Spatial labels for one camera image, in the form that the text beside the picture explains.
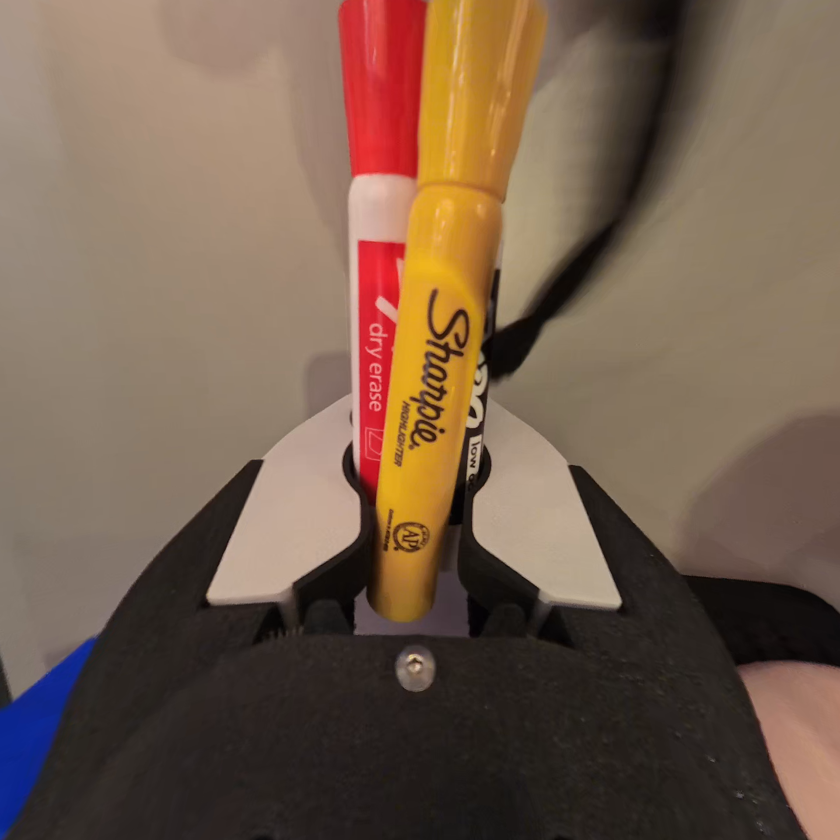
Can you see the red capped marker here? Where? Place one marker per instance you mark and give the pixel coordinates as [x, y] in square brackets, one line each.
[380, 131]

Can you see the yellow highlighter marker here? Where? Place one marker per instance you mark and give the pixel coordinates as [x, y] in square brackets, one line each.
[453, 328]

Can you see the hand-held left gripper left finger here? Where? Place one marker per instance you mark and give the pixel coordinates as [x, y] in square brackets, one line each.
[282, 525]

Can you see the blue plastic bin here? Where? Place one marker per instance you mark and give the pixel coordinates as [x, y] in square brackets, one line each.
[33, 754]

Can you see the black capped marker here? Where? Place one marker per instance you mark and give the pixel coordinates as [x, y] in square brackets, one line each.
[489, 394]

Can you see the person's left forearm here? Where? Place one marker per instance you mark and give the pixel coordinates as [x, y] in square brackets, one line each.
[800, 754]

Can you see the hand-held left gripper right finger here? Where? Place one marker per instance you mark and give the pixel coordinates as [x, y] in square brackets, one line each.
[544, 525]

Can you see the black textured pad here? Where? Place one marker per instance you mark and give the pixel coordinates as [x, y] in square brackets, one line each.
[774, 617]

